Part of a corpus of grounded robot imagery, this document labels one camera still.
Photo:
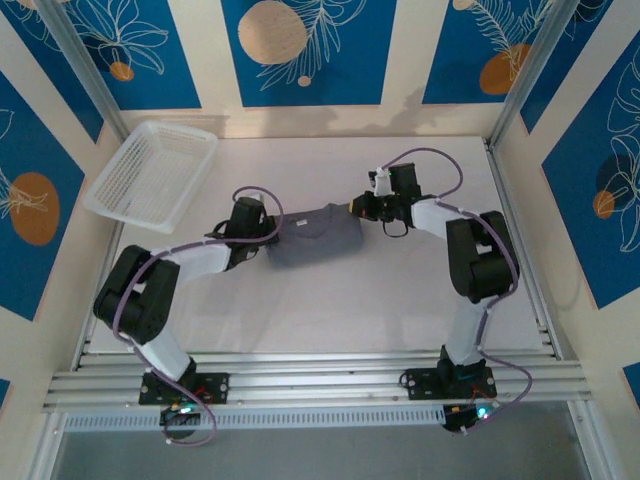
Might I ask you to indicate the grey t-shirt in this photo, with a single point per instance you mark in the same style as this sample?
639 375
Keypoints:
315 245

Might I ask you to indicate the aluminium rail frame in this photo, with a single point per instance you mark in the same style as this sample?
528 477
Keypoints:
310 382

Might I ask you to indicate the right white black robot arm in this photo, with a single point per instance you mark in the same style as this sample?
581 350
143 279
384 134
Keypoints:
435 215

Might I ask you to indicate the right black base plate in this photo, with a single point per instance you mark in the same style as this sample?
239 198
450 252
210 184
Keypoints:
420 382

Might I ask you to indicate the right black controller box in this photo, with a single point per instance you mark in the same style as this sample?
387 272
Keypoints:
457 422

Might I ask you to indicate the white plastic mesh basket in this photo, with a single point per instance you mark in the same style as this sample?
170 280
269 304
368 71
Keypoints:
150 175

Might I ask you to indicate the blue floral wall panel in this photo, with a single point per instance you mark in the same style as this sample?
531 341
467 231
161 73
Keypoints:
450 50
165 75
575 225
350 75
45 55
30 150
565 65

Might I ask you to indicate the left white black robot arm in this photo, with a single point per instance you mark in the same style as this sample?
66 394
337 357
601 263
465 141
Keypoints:
200 257

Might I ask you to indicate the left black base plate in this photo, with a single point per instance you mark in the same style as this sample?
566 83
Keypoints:
220 385

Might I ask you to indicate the left black controller box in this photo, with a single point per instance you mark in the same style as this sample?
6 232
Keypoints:
182 432

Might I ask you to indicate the aluminium corner post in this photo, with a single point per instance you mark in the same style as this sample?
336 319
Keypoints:
530 65
80 65

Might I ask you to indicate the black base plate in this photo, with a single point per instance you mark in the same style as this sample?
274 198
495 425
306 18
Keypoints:
220 385
420 382

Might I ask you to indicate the black controller box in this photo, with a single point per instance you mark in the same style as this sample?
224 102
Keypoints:
182 432
457 422

